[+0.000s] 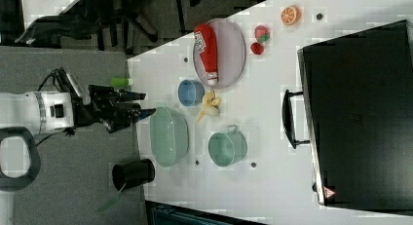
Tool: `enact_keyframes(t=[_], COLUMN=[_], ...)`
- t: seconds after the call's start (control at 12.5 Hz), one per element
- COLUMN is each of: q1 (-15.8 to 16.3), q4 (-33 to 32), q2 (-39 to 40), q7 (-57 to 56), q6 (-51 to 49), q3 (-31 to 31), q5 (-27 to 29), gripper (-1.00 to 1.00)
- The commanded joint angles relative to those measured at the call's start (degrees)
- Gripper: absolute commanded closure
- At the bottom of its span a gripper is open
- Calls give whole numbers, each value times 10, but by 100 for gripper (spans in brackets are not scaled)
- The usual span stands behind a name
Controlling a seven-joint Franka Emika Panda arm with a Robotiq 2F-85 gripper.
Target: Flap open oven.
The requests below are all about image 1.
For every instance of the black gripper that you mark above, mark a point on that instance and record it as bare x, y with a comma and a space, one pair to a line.
114, 109

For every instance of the black oven door handle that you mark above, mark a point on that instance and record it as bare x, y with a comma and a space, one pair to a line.
288, 119

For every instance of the black toaster oven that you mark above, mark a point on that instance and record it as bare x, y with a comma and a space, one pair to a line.
358, 92

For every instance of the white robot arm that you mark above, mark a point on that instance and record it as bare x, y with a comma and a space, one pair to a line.
52, 112

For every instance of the green marker tube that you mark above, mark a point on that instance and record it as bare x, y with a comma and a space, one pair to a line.
120, 82

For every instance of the green perforated colander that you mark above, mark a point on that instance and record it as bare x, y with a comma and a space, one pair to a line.
169, 136

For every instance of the blue bowl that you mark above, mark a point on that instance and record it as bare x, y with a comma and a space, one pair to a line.
190, 92

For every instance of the black cylinder cup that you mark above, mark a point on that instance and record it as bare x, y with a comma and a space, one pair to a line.
132, 174

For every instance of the yellow toy banana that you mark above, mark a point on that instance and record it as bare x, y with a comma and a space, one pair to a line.
210, 105

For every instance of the black office chair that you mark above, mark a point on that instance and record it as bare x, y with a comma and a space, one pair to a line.
87, 18

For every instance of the red ketchup bottle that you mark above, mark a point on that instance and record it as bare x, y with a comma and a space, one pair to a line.
205, 43

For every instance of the grey round plate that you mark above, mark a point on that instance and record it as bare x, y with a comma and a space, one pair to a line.
231, 53

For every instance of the small red ball toy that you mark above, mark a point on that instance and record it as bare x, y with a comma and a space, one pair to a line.
257, 48

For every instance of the red green strawberry toy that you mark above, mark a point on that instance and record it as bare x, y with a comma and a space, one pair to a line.
261, 33

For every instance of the orange slice toy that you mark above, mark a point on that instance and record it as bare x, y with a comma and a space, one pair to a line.
290, 15

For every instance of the green cup with handle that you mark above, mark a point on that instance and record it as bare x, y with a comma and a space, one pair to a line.
228, 147

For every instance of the dark blue frame rail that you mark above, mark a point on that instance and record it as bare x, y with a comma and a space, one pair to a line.
163, 214

